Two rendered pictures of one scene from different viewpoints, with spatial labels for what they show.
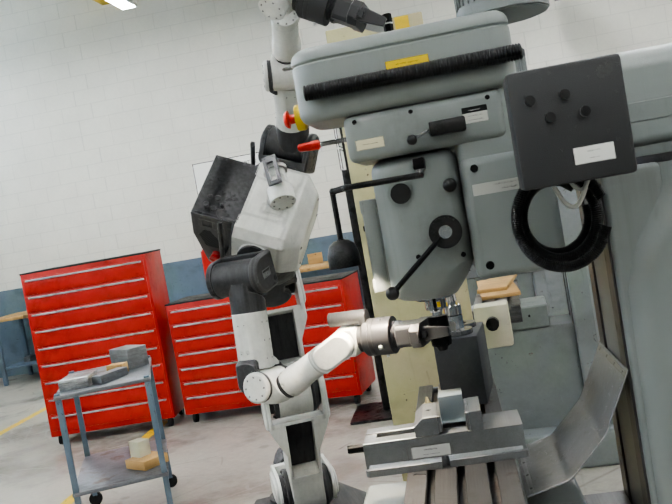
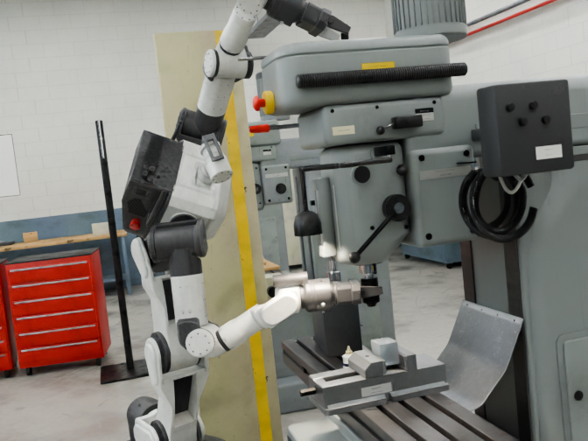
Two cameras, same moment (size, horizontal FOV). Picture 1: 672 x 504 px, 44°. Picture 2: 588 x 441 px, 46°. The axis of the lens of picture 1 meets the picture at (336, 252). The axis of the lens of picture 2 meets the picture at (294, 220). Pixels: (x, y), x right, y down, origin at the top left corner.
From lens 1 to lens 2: 75 cm
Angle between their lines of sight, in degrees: 23
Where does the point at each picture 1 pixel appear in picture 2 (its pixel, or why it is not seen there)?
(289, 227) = (219, 199)
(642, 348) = (535, 302)
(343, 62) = (327, 59)
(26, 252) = not seen: outside the picture
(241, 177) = (170, 151)
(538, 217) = not seen: hidden behind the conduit
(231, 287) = (175, 251)
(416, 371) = not seen: hidden behind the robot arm
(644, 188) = (542, 182)
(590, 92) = (549, 106)
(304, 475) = (182, 423)
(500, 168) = (440, 159)
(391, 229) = (351, 204)
